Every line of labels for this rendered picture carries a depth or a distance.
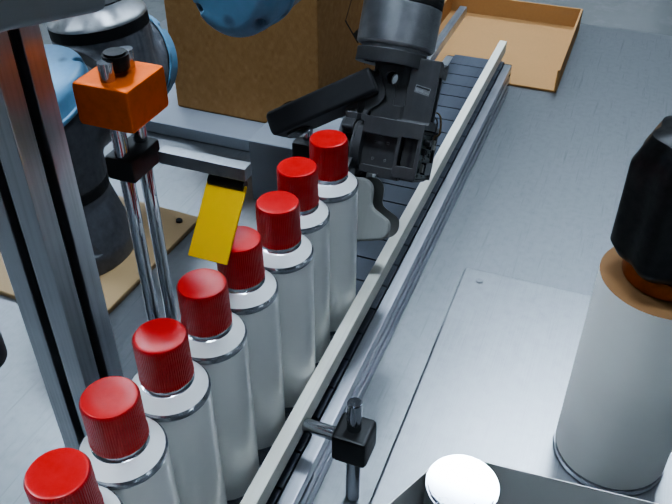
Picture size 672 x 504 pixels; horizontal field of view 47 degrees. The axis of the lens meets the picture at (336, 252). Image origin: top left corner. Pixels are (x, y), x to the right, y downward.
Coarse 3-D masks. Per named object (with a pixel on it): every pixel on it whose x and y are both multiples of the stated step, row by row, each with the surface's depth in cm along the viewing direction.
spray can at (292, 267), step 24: (288, 192) 59; (264, 216) 57; (288, 216) 57; (264, 240) 58; (288, 240) 58; (264, 264) 59; (288, 264) 59; (312, 264) 61; (288, 288) 60; (312, 288) 62; (288, 312) 61; (312, 312) 63; (288, 336) 63; (312, 336) 65; (288, 360) 64; (312, 360) 66; (288, 384) 66; (288, 408) 68
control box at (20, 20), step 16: (0, 0) 31; (16, 0) 31; (32, 0) 31; (48, 0) 32; (64, 0) 32; (80, 0) 32; (96, 0) 33; (0, 16) 31; (16, 16) 31; (32, 16) 32; (48, 16) 32; (64, 16) 32
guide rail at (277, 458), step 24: (504, 48) 124; (480, 96) 112; (456, 120) 104; (456, 144) 102; (432, 168) 94; (408, 216) 86; (384, 264) 79; (360, 312) 73; (336, 336) 71; (336, 360) 69; (312, 384) 66; (312, 408) 65; (288, 432) 62; (288, 456) 62; (264, 480) 58
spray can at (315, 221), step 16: (288, 160) 62; (304, 160) 62; (288, 176) 61; (304, 176) 61; (304, 192) 61; (304, 208) 62; (320, 208) 64; (304, 224) 63; (320, 224) 63; (320, 240) 64; (320, 256) 65; (320, 272) 66; (320, 288) 67; (320, 304) 68; (320, 320) 69; (320, 336) 70; (320, 352) 72
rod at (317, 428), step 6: (306, 420) 63; (312, 420) 63; (306, 426) 63; (312, 426) 63; (318, 426) 63; (324, 426) 63; (330, 426) 63; (306, 432) 63; (312, 432) 63; (318, 432) 63; (324, 432) 63; (330, 432) 63; (324, 438) 63; (330, 438) 63
